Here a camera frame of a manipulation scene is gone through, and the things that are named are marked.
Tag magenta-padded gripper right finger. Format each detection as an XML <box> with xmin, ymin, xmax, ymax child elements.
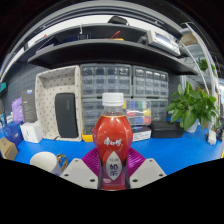
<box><xmin>126</xmin><ymin>148</ymin><xmax>167</xmax><ymax>191</ymax></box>

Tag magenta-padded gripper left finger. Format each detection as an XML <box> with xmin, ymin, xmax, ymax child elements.
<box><xmin>60</xmin><ymin>148</ymin><xmax>101</xmax><ymax>191</ymax></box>

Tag red drink bottle white cap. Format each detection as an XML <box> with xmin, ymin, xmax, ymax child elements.
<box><xmin>91</xmin><ymin>92</ymin><xmax>134</xmax><ymax>192</ymax></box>

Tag white ceramic cup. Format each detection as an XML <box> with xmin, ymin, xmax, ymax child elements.
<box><xmin>29</xmin><ymin>151</ymin><xmax>69</xmax><ymax>177</ymax></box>

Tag black box with white label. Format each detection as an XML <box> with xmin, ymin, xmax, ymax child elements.
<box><xmin>131</xmin><ymin>125</ymin><xmax>153</xmax><ymax>143</ymax></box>

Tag flat black case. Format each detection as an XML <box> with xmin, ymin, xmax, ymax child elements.
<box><xmin>149</xmin><ymin>120</ymin><xmax>185</xmax><ymax>139</ymax></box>

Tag black zip case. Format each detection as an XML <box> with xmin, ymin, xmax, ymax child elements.
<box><xmin>54</xmin><ymin>92</ymin><xmax>80</xmax><ymax>139</ymax></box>

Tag clear organizer with coloured parts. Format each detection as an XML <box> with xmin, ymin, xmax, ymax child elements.
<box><xmin>123</xmin><ymin>99</ymin><xmax>153</xmax><ymax>127</ymax></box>

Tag small white box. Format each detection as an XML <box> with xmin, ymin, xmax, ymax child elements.
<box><xmin>19</xmin><ymin>120</ymin><xmax>44</xmax><ymax>144</ymax></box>

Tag brown cardboard box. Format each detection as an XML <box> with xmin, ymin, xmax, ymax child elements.
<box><xmin>0</xmin><ymin>136</ymin><xmax>19</xmax><ymax>162</ymax></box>

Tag blue printed carton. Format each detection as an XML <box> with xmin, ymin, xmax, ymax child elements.
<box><xmin>2</xmin><ymin>120</ymin><xmax>24</xmax><ymax>147</ymax></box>

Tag green potted plant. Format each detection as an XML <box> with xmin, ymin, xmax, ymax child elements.
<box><xmin>165</xmin><ymin>80</ymin><xmax>220</xmax><ymax>134</ymax></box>

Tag beige perforated open box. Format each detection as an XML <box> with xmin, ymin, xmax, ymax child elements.
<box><xmin>34</xmin><ymin>64</ymin><xmax>84</xmax><ymax>143</ymax></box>

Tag dark grey upright carton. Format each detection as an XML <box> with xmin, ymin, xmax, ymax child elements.
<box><xmin>21</xmin><ymin>89</ymin><xmax>39</xmax><ymax>124</ymax></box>

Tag purple plastic bag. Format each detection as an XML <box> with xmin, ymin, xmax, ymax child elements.
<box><xmin>11</xmin><ymin>97</ymin><xmax>25</xmax><ymax>123</ymax></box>

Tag grey parts drawer cabinet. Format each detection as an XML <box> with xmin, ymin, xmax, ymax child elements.
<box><xmin>132</xmin><ymin>65</ymin><xmax>170</xmax><ymax>123</ymax></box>
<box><xmin>80</xmin><ymin>63</ymin><xmax>133</xmax><ymax>135</ymax></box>

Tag dark grey overhead shelf unit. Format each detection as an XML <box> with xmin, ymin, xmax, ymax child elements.
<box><xmin>1</xmin><ymin>14</ymin><xmax>199</xmax><ymax>76</ymax></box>

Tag white metal rack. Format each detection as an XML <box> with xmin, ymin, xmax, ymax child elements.
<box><xmin>181</xmin><ymin>22</ymin><xmax>224</xmax><ymax>101</ymax></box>

